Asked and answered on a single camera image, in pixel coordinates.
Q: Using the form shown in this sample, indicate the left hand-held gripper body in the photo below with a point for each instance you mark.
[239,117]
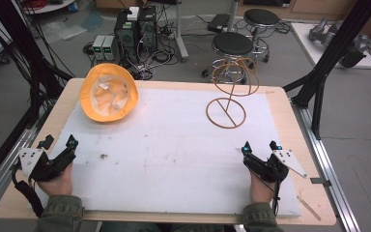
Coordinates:
[50,167]

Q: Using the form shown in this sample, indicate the person's right hand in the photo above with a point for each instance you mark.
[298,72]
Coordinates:
[261,191]

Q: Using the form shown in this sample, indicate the black round stool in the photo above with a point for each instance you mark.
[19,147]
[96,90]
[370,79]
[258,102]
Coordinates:
[261,16]
[232,43]

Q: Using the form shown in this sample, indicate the aluminium rail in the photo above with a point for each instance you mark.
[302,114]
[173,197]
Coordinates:
[328,167]
[3,167]

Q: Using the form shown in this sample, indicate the round white table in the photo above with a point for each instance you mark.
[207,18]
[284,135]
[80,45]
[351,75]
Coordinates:
[50,6]

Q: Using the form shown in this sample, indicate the clear plastic sheet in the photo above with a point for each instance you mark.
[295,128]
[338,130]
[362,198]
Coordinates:
[62,30]

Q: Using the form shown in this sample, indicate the flat black device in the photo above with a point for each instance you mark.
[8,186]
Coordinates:
[218,22]

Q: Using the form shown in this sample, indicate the small white box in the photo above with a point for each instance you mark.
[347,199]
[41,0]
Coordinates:
[133,13]

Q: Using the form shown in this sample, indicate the white platform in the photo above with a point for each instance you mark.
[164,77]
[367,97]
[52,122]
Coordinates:
[306,45]

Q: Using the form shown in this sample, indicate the orange bucket hat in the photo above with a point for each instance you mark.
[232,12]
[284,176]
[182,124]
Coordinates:
[89,106]

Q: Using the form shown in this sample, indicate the thin wooden stick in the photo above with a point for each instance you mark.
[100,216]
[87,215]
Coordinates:
[309,208]

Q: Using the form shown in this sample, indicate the small grey metal bracket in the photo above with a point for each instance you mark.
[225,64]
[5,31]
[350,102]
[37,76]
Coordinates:
[319,181]

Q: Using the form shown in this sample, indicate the grey metal post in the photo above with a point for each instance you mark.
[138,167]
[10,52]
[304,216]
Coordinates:
[181,35]

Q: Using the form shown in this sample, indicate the person's left hand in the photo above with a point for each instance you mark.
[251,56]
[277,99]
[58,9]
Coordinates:
[59,185]

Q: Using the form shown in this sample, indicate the black computer tower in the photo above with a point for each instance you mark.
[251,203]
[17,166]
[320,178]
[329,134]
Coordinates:
[148,32]
[127,38]

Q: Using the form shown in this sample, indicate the grey power supply unit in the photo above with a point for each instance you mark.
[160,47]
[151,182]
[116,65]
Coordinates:
[98,46]
[110,46]

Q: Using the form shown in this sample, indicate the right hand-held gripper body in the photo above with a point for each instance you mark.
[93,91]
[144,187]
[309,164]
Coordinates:
[270,170]

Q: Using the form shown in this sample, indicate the white foam mat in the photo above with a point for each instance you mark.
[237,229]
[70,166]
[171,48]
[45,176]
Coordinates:
[174,161]

